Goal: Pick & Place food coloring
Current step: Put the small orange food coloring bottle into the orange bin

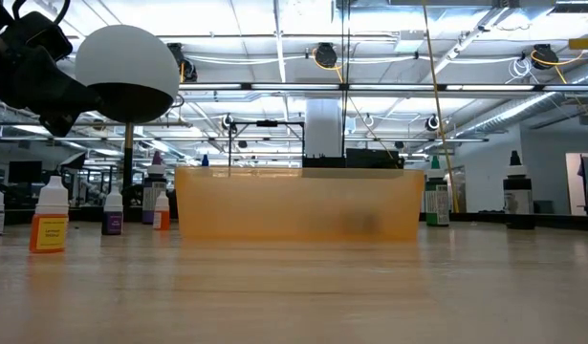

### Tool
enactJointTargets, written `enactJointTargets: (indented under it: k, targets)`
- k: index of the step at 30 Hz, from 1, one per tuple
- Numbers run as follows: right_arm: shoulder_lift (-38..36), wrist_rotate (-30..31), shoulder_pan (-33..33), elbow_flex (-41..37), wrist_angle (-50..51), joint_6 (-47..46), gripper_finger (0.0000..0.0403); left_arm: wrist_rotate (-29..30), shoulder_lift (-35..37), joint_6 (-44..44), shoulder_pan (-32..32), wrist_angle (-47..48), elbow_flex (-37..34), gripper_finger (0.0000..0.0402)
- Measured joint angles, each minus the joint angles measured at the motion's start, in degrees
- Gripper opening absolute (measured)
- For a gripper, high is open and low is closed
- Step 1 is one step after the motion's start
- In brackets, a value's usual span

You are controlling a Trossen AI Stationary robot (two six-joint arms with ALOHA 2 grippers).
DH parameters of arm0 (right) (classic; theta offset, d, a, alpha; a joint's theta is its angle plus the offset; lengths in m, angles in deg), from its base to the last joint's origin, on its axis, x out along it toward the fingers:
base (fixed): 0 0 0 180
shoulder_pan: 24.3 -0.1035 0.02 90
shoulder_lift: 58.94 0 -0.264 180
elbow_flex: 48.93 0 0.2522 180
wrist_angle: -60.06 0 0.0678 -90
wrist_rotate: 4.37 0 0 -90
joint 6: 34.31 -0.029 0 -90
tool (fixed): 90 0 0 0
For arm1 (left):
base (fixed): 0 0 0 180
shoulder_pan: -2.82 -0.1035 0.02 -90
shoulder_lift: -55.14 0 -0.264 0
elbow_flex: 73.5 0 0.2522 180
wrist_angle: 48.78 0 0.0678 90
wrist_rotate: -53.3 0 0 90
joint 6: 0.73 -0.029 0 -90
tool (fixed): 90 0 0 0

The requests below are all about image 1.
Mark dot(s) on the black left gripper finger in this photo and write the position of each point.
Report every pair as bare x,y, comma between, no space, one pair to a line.
59,117
59,83

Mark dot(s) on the large purple food coloring bottle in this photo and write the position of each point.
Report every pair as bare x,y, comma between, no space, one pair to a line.
152,181

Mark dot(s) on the small orange bottle yellow label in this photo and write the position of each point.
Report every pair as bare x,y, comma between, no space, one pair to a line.
50,234

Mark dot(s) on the small purple dropper bottle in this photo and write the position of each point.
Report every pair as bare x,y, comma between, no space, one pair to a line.
113,222

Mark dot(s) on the small orange dropper bottle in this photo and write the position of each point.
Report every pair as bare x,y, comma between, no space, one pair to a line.
161,220

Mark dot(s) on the large green food coloring bottle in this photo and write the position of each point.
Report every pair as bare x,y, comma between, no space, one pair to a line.
437,210

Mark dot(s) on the large black food coloring bottle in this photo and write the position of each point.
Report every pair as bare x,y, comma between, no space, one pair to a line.
517,191

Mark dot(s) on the black monitor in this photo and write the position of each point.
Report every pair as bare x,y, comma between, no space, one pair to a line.
25,172

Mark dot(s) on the white globe table lamp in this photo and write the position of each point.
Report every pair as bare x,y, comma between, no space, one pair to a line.
126,62

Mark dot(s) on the orange translucent plastic bin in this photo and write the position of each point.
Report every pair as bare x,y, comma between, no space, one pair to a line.
274,205

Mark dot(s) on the long ceiling light bar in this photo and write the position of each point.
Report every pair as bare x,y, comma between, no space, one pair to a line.
293,87

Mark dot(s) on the black vented computer case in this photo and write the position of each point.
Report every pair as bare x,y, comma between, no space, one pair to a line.
370,157

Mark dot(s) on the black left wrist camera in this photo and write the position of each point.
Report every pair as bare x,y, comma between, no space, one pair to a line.
40,36

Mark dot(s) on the black distant workcell frame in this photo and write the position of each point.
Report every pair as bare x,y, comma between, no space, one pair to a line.
267,123

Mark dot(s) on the silver ventilation duct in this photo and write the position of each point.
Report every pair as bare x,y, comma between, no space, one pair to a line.
528,107

